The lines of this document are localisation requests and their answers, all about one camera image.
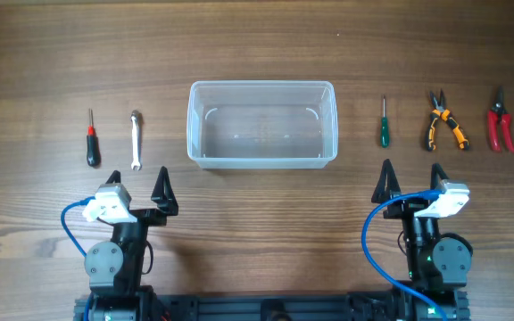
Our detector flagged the black red-collar screwdriver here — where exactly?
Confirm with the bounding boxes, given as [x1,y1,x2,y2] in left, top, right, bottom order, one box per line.
[87,109,101,168]

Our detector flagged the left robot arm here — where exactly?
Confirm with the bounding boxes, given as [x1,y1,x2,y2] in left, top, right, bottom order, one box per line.
[82,167,178,321]

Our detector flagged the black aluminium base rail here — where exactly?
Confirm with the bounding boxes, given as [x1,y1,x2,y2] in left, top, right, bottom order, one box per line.
[73,291,470,321]

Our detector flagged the green handle screwdriver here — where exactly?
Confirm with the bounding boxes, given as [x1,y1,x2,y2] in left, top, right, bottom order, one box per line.
[380,95,390,148]

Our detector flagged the orange black needle-nose pliers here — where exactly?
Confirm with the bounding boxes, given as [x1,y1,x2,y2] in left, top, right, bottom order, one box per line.
[424,90,470,152]

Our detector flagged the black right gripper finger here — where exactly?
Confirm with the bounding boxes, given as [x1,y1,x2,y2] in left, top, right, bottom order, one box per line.
[430,163,449,189]
[371,159,402,204]

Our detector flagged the silver combination wrench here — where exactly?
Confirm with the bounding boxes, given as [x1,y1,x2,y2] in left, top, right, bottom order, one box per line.
[130,110,142,171]

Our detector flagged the blue camera cable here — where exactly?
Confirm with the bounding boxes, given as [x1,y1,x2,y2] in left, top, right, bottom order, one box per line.
[60,195,95,259]
[361,190,449,321]

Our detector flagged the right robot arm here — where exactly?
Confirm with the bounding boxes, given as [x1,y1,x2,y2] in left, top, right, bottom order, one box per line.
[361,160,474,320]

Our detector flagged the red handle snips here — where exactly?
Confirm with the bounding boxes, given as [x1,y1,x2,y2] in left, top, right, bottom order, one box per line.
[487,86,514,153]

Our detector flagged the blue right camera cable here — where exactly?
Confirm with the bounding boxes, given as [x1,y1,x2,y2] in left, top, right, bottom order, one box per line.
[361,190,449,321]

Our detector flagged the blue left camera cable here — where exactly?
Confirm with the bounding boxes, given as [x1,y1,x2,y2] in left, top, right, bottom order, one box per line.
[60,195,95,259]

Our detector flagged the clear plastic container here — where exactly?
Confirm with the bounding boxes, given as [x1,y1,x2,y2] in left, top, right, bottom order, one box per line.
[187,80,338,169]

